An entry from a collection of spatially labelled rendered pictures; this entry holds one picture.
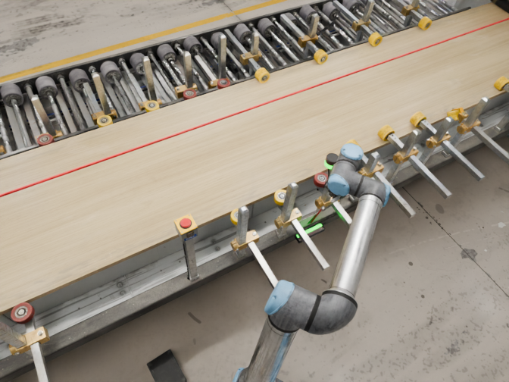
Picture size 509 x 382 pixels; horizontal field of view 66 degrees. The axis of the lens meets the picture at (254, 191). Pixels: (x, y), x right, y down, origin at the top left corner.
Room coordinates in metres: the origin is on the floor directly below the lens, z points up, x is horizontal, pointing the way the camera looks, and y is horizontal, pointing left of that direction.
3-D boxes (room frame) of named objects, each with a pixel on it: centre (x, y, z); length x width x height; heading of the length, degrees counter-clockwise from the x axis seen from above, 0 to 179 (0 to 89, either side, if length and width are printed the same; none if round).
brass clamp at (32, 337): (0.32, 0.83, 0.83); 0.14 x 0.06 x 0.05; 125
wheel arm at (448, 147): (1.58, -1.05, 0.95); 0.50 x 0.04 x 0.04; 35
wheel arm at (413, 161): (1.44, -0.85, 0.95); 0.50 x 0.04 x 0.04; 35
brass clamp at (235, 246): (0.90, 0.02, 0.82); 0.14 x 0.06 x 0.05; 125
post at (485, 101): (1.76, -1.19, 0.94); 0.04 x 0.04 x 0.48; 35
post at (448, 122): (1.61, -0.98, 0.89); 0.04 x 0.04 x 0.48; 35
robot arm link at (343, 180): (0.97, -0.35, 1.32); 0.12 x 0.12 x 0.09; 72
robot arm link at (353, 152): (1.08, -0.37, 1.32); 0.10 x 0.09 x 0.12; 162
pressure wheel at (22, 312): (0.42, 0.88, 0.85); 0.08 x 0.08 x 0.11
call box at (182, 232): (0.74, 0.25, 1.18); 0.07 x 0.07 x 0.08; 35
